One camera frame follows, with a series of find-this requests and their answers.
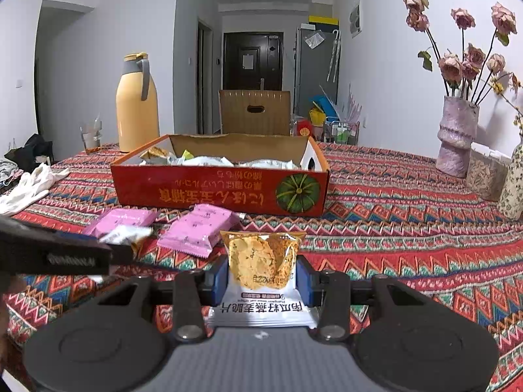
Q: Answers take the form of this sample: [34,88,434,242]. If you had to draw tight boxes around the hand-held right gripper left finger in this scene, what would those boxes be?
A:
[96,259,228,343]

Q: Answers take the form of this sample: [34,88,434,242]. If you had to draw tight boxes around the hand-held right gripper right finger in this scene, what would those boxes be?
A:
[295,255,430,343]

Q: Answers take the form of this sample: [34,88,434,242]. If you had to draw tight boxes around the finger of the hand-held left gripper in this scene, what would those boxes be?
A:
[107,243,136,269]

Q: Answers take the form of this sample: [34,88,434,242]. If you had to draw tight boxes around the white grey print snack packet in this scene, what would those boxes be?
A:
[98,225,154,254]

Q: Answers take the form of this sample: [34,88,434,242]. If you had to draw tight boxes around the pink snack packet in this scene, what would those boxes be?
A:
[84,208,160,239]
[157,203,243,259]

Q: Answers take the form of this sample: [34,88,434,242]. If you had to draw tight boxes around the white cookie snack packet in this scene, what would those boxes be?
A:
[206,231,319,329]

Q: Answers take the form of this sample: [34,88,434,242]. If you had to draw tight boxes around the red cardboard box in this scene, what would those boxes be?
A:
[110,133,331,218]

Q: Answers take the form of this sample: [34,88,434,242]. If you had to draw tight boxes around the white cotton glove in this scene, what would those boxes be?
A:
[0,163,70,215]

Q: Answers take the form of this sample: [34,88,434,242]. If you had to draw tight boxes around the chair with dark clothes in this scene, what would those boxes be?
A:
[4,133,54,172]

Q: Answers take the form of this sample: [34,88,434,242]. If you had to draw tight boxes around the red patterned tablecloth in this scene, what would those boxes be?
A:
[0,141,523,392]

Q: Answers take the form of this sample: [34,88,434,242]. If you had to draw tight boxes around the clear drinking glass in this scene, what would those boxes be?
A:
[80,120,103,155]

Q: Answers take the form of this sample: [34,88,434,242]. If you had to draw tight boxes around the yellow thermos jug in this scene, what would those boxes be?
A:
[115,52,161,153]

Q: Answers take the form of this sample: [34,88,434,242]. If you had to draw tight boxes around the brown cardboard box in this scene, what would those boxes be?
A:
[218,89,292,136]

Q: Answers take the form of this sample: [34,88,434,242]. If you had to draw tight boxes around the blue plastic item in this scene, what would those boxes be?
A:
[308,96,338,116]

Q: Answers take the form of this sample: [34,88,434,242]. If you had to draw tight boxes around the pink feather grass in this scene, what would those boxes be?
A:
[345,84,364,121]

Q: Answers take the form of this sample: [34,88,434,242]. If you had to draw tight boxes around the pink textured vase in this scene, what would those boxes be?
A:
[435,96,480,178]

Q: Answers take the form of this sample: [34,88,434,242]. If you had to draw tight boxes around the grey refrigerator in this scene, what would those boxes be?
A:
[295,26,341,121]

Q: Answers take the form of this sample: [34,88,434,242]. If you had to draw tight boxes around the clear storage jar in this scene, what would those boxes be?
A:
[466,143,513,202]

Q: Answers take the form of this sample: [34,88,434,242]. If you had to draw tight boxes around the dark entrance door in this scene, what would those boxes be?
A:
[223,32,284,90]

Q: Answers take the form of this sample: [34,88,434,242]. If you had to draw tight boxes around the floral vase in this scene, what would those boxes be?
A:
[498,139,523,222]

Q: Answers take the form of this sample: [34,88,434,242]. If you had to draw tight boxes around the folded white umbrella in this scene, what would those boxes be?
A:
[327,29,341,82]

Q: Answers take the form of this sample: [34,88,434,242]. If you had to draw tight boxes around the dried pink roses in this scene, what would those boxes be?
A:
[402,0,519,103]

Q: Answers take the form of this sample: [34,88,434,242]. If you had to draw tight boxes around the yellow flower sprig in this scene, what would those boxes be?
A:
[488,75,523,139]

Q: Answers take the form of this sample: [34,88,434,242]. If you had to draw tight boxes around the wire rack with bottles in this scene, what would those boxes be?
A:
[323,116,361,145]

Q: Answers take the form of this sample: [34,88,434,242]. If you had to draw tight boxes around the wall picture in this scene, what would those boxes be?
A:
[349,0,364,38]

